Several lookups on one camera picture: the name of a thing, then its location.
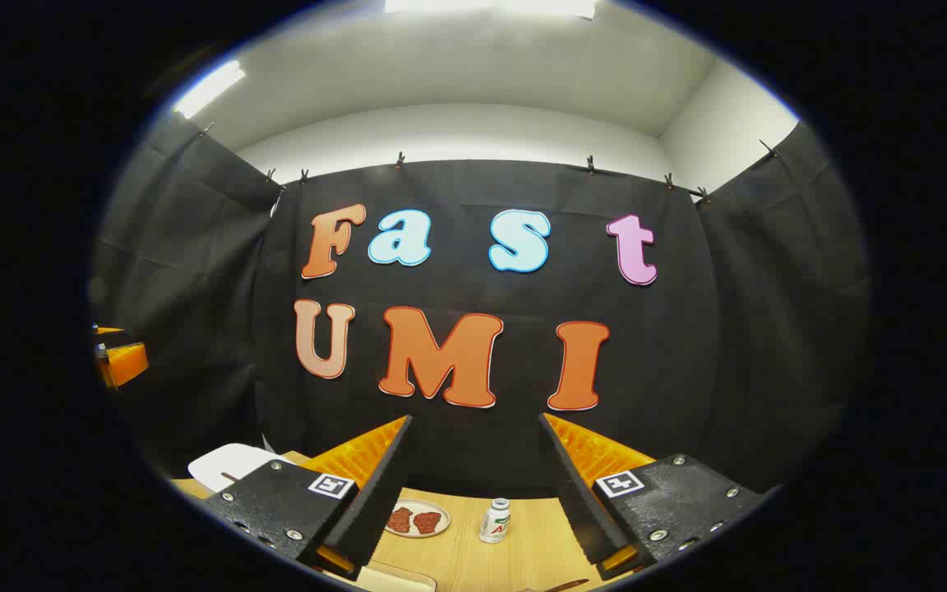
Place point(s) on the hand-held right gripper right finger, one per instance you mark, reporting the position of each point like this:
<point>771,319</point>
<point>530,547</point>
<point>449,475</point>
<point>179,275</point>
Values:
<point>580,510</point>

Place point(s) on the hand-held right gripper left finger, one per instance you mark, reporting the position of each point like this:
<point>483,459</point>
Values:
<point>375,510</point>

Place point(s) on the brown wooden spoon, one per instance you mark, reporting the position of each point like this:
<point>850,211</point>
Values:
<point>560,585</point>

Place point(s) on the white rice cooker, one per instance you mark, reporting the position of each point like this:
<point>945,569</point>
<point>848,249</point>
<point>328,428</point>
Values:
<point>231,464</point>

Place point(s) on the clear rice tray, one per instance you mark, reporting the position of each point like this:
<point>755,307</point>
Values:
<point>395,578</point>

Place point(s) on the red meat piece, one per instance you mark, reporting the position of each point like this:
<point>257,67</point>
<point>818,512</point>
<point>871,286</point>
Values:
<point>399,519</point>
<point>427,521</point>

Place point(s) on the white round plate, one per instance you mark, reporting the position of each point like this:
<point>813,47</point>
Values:
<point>416,533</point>

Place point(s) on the white drink bottle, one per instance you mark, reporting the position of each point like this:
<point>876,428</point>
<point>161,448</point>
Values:
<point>495,522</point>

